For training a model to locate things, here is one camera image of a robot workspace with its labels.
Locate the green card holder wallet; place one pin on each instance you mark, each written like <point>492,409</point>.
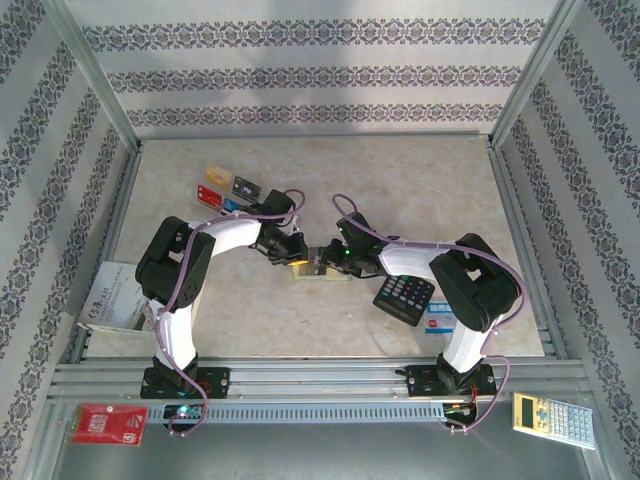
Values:
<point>300,274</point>

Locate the light blue bank card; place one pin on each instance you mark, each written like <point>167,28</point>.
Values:
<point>235,205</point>

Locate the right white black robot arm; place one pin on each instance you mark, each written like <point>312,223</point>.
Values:
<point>475,285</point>

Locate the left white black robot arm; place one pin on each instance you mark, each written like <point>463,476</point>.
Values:
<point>165,275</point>

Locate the black bank card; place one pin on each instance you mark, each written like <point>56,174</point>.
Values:
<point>246,188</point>

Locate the clear acrylic card stand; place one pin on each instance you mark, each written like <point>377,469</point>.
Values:
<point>227,194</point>

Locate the red bank card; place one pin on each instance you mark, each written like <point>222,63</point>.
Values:
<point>209,196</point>

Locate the gold bank card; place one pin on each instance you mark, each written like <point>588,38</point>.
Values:
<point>219,176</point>

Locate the black desk calculator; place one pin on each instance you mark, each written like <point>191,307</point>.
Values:
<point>404,300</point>

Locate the blue white paper box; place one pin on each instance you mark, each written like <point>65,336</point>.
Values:
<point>440,320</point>

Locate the white calligraphy gift box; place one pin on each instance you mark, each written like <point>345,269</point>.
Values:
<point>107,295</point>

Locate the small circuit board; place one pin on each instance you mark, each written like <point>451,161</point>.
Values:
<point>457,411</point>
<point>185,411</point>

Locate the yellow grey scientific calculator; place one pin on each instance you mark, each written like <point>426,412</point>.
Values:
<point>552,420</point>

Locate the red flat packet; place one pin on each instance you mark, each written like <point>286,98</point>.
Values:
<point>107,425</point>

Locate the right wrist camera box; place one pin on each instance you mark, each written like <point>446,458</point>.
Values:
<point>355,225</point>

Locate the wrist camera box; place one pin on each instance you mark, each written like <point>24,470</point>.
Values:
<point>277,202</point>
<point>355,225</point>

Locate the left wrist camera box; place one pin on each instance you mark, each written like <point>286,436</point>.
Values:
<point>277,202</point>

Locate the aluminium back rail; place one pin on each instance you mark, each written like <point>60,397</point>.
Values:
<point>310,135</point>

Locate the long aluminium mounting rail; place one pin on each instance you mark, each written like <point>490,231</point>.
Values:
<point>320,380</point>

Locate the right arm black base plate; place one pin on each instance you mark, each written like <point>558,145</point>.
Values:
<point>425,381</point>

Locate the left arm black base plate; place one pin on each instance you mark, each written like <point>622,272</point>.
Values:
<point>215,382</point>

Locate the aluminium side rail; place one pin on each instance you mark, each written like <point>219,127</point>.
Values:
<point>512,210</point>
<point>120,210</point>

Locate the aluminium frame post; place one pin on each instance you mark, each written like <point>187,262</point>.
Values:
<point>92,70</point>
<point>535,70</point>

